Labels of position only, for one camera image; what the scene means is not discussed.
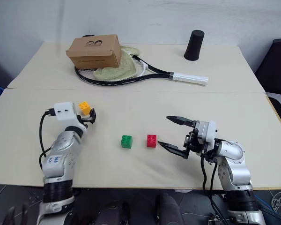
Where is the black chair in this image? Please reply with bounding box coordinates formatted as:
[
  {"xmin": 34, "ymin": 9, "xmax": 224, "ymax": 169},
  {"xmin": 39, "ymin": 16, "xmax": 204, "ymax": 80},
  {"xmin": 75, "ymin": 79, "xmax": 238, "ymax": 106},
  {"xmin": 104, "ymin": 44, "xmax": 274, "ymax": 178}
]
[{"xmin": 254, "ymin": 38, "xmax": 281, "ymax": 94}]

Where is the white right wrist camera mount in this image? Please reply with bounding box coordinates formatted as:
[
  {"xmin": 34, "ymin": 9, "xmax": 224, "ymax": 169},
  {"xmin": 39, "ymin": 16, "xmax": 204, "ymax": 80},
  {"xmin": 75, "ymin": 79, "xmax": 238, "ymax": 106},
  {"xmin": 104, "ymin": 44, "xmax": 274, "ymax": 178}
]
[{"xmin": 200, "ymin": 120, "xmax": 218, "ymax": 144}]

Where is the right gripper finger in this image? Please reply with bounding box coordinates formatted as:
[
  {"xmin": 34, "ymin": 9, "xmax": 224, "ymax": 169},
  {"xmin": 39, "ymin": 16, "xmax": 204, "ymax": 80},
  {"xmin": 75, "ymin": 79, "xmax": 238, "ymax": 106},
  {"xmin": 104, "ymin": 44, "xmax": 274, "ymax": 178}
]
[
  {"xmin": 157, "ymin": 141, "xmax": 191, "ymax": 160},
  {"xmin": 166, "ymin": 115, "xmax": 196, "ymax": 128}
]

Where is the pale green towel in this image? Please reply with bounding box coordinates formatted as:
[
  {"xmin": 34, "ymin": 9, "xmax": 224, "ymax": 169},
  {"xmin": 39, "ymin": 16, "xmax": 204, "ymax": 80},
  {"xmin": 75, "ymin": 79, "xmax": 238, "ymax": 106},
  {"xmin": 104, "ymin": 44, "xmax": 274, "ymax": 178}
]
[{"xmin": 93, "ymin": 45, "xmax": 141, "ymax": 82}]

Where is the blue cable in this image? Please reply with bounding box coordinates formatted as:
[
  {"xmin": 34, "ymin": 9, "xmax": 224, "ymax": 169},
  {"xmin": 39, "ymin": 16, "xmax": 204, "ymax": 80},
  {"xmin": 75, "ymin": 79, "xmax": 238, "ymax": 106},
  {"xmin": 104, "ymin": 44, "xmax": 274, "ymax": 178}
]
[{"xmin": 254, "ymin": 194, "xmax": 276, "ymax": 218}]

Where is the red toy brick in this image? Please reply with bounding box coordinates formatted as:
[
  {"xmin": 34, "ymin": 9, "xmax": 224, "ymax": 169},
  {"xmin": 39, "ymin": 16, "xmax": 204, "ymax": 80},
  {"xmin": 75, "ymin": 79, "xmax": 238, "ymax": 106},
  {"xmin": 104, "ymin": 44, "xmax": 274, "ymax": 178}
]
[{"xmin": 146, "ymin": 134, "xmax": 158, "ymax": 149}]

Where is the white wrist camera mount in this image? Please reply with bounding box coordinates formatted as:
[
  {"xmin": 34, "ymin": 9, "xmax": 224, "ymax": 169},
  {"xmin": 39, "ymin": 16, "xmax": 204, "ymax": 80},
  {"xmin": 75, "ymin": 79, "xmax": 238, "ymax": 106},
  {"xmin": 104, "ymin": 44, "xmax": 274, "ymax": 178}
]
[
  {"xmin": 200, "ymin": 120, "xmax": 218, "ymax": 144},
  {"xmin": 54, "ymin": 102, "xmax": 78, "ymax": 128}
]

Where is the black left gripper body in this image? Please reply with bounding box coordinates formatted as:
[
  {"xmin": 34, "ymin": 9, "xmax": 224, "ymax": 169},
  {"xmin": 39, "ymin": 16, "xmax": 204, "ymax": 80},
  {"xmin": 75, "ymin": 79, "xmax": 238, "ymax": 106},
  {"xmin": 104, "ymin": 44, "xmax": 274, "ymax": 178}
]
[{"xmin": 76, "ymin": 114, "xmax": 95, "ymax": 129}]

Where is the green toy brick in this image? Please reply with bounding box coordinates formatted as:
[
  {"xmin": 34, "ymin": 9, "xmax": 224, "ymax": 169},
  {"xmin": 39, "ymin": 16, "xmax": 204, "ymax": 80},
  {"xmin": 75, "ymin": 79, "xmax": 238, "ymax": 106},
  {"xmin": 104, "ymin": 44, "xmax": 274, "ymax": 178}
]
[{"xmin": 120, "ymin": 134, "xmax": 134, "ymax": 149}]

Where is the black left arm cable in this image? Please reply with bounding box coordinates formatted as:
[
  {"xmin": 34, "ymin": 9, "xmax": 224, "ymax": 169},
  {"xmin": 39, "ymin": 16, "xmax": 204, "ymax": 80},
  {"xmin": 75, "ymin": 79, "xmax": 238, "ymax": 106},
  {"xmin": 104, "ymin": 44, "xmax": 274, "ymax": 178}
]
[{"xmin": 38, "ymin": 107, "xmax": 56, "ymax": 170}]

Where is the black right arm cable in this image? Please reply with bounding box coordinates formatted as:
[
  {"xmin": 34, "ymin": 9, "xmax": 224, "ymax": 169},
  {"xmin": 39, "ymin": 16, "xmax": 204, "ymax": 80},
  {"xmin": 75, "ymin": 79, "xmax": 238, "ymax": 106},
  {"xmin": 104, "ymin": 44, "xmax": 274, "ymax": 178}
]
[{"xmin": 200, "ymin": 140, "xmax": 228, "ymax": 222}]

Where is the yellow toy brick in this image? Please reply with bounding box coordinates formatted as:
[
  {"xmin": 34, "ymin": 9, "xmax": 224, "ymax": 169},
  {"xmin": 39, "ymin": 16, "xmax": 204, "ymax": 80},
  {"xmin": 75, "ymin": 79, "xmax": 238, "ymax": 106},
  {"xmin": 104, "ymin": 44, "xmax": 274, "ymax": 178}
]
[{"xmin": 78, "ymin": 101, "xmax": 92, "ymax": 116}]

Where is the brown cardboard box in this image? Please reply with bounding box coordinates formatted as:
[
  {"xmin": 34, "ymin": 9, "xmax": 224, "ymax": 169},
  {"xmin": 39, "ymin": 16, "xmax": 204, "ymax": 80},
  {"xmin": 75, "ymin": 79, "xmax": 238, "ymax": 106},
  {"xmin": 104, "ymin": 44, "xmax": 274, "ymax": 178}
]
[{"xmin": 66, "ymin": 34, "xmax": 123, "ymax": 70}]

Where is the black upturned cup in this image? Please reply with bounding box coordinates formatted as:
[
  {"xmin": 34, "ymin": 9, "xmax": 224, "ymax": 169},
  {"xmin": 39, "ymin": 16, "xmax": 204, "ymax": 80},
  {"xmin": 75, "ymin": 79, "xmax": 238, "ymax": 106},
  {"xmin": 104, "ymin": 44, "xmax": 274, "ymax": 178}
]
[{"xmin": 183, "ymin": 29, "xmax": 205, "ymax": 62}]

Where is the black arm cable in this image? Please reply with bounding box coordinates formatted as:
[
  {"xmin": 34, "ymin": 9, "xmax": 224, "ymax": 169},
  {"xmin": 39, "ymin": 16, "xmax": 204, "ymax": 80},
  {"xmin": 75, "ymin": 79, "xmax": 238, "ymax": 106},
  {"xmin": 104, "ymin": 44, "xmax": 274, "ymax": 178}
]
[
  {"xmin": 200, "ymin": 140, "xmax": 228, "ymax": 222},
  {"xmin": 38, "ymin": 107, "xmax": 56, "ymax": 170}
]

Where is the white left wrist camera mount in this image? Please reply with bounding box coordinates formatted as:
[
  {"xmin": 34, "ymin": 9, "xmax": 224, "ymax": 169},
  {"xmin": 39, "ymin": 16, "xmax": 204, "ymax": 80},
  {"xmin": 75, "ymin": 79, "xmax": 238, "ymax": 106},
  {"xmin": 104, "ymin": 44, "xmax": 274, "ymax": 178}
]
[{"xmin": 54, "ymin": 102, "xmax": 78, "ymax": 128}]

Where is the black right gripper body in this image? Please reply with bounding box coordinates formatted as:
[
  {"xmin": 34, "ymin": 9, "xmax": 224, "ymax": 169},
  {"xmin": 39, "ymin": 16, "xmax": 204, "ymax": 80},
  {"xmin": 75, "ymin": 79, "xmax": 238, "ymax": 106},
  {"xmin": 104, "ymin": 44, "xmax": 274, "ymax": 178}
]
[{"xmin": 183, "ymin": 120, "xmax": 210, "ymax": 156}]

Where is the black white tennis racket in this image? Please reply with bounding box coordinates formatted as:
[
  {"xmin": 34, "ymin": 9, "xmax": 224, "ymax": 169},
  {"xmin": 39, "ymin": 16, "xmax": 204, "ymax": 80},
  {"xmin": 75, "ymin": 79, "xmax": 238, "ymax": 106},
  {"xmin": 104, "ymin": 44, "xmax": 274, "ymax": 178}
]
[{"xmin": 74, "ymin": 47, "xmax": 209, "ymax": 87}]

